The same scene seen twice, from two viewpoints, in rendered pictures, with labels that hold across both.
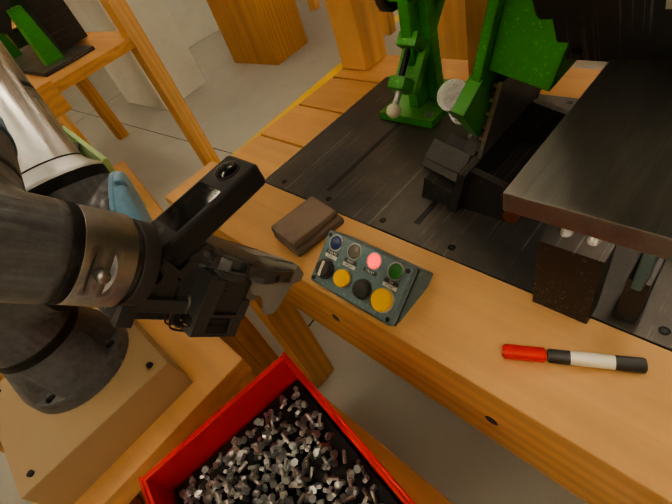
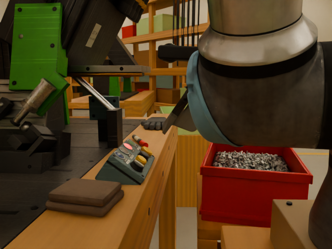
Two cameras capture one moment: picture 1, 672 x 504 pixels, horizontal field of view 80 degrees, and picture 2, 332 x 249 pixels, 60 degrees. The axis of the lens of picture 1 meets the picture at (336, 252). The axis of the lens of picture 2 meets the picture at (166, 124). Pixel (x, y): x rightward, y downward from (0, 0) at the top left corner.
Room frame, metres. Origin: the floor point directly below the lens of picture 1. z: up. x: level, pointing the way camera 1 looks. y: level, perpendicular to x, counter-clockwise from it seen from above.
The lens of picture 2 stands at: (0.79, 0.39, 1.11)
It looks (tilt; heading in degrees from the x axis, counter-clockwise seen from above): 10 degrees down; 217
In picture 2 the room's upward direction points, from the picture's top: straight up
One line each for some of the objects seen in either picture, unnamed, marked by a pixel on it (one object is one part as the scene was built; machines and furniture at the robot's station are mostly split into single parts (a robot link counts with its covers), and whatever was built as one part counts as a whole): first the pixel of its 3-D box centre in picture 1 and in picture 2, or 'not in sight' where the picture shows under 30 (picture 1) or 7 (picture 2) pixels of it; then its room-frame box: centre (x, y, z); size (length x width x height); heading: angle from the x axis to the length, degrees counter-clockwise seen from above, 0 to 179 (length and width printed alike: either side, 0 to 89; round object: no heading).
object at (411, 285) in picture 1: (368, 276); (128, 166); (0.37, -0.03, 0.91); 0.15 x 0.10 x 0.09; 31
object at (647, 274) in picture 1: (654, 254); (104, 118); (0.20, -0.29, 0.97); 0.10 x 0.02 x 0.14; 121
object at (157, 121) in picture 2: not in sight; (154, 123); (-0.10, -0.33, 0.91); 0.20 x 0.11 x 0.03; 35
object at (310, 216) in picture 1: (307, 224); (86, 194); (0.52, 0.03, 0.91); 0.10 x 0.08 x 0.03; 111
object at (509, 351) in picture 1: (569, 357); (139, 141); (0.16, -0.18, 0.91); 0.13 x 0.02 x 0.02; 58
